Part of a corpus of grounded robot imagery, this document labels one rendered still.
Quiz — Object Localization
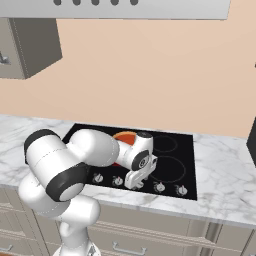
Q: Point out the black appliance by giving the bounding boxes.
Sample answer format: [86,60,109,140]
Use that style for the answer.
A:
[246,116,256,158]

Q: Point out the silver cupboard handle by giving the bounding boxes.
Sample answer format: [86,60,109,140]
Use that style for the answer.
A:
[0,52,11,66]

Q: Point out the beige drawer front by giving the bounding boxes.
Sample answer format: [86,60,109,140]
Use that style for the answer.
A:
[0,229,43,256]
[87,219,210,256]

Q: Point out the silver drawer handle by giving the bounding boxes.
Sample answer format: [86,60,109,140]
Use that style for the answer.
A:
[0,244,15,253]
[112,241,148,256]

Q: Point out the beige cupboard door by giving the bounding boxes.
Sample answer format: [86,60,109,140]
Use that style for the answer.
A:
[209,223,256,256]

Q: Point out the silver hob knob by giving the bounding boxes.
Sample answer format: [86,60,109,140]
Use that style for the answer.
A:
[92,172,105,185]
[153,181,166,194]
[111,175,124,187]
[175,184,189,197]

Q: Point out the black hob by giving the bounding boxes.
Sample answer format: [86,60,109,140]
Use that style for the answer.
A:
[61,122,199,201]

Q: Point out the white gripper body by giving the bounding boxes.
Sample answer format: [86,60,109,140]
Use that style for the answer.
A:
[123,162,158,191]

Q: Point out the grey range hood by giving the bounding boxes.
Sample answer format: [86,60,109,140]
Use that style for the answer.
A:
[0,0,232,21]

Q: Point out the beige wall cupboard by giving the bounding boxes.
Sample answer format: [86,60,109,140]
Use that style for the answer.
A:
[0,17,64,81]

